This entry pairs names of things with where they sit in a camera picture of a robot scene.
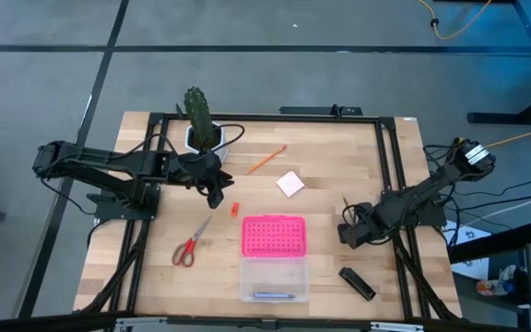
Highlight long yellow cable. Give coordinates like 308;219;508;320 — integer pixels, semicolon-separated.
416;0;495;42

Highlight white printed paper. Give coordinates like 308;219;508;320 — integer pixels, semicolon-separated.
442;219;493;282

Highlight orange pencil with pink eraser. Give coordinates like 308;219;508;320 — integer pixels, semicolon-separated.
244;144;289;176

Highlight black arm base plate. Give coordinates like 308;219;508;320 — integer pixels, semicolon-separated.
86;184;162;222
381;189;448;229

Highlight black cable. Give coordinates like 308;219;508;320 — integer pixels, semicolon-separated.
449;176;531;198
453;193;531;214
39;176;97;218

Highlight blue pen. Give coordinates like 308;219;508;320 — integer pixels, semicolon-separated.
252;290;297;302

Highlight green cactus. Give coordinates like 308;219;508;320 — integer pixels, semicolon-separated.
183;85;221;154

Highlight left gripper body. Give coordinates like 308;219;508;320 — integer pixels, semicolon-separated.
169;151;225;188

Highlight pink sticky note pad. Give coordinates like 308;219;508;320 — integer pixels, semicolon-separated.
275;170;306;199

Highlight white cable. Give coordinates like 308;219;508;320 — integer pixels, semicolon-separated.
457;185;531;228

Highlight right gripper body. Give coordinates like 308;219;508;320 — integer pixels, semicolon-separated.
336;204;387;251

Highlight yellow power strip cable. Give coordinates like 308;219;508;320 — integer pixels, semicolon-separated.
485;130;531;150

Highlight silver aluminium bracket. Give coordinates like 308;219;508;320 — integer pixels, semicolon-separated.
370;321;426;332
114;316;168;332

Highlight clear pencil box pink lid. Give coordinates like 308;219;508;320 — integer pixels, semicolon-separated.
238;214;311;304

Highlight red-handled scissors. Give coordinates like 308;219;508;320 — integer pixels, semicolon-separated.
171;215;214;269

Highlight black stapler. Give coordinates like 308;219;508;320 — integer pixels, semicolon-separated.
336;266;378;302

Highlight black table frame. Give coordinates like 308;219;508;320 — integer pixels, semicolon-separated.
72;110;464;332

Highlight white plant pot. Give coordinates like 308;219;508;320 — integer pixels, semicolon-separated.
183;121;230;164

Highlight black desk leg frame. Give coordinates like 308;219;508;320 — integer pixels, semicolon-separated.
432;0;531;126

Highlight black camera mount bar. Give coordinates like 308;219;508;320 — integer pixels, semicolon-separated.
278;104;365;118

